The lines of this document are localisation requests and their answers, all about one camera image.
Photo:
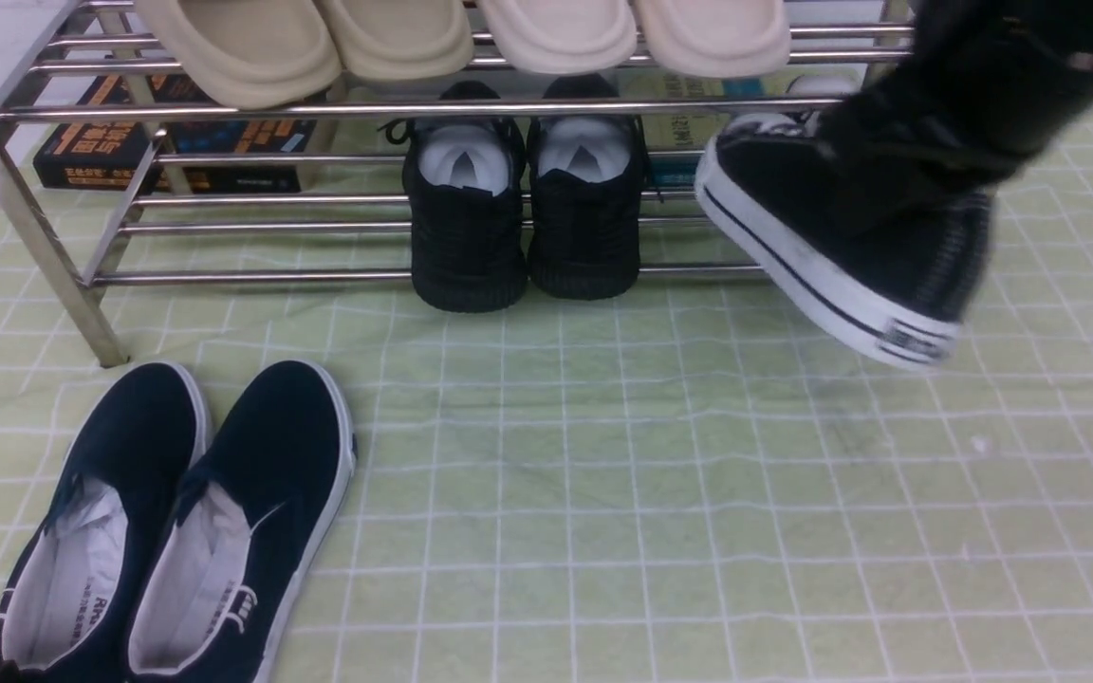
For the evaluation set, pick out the navy slip-on shoe right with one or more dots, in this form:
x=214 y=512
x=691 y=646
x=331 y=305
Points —
x=249 y=517

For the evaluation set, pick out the black orange book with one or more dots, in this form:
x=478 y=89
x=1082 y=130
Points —
x=105 y=155

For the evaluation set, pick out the navy slip-on shoe left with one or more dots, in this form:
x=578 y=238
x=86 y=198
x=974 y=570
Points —
x=65 y=607

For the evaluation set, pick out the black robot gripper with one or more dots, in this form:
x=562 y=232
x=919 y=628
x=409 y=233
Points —
x=988 y=85

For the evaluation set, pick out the green checkered cloth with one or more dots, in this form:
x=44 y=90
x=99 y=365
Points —
x=691 y=483

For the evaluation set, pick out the beige slipper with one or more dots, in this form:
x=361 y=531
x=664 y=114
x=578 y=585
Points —
x=248 y=55
x=400 y=40

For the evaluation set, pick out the black knit sneaker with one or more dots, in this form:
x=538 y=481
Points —
x=462 y=176
x=587 y=173

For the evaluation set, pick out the black knit sneaker right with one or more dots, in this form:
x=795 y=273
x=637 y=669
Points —
x=587 y=173

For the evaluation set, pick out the stainless steel shoe rack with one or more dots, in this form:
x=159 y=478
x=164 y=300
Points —
x=90 y=66

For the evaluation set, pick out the black knit sneaker left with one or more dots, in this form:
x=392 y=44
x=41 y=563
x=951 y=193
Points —
x=462 y=176

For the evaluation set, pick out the black canvas sneaker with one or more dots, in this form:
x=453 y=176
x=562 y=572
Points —
x=818 y=85
x=898 y=293

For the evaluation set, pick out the navy slip-on shoe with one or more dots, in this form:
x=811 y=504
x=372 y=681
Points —
x=65 y=607
x=249 y=517

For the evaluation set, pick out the cream slipper far right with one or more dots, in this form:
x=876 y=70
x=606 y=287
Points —
x=716 y=39

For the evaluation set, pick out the beige slipper far left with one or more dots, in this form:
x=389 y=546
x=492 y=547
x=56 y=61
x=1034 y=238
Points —
x=248 y=55

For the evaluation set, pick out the cream slipper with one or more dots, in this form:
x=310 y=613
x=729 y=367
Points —
x=562 y=37
x=716 y=39

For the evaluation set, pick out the green blue book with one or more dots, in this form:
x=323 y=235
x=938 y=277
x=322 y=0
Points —
x=680 y=137

